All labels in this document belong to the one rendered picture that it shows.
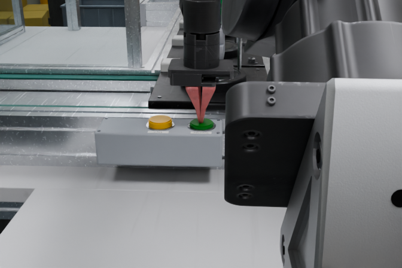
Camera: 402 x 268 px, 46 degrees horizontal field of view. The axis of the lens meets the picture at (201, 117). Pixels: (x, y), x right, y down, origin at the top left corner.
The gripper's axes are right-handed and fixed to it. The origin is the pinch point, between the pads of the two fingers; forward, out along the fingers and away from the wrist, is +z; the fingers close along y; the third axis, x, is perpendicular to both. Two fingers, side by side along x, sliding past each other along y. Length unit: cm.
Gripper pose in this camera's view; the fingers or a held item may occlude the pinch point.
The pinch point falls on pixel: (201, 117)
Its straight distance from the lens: 79.7
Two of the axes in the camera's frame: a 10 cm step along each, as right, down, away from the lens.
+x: -0.5, 3.8, -9.2
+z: -0.1, 9.2, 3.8
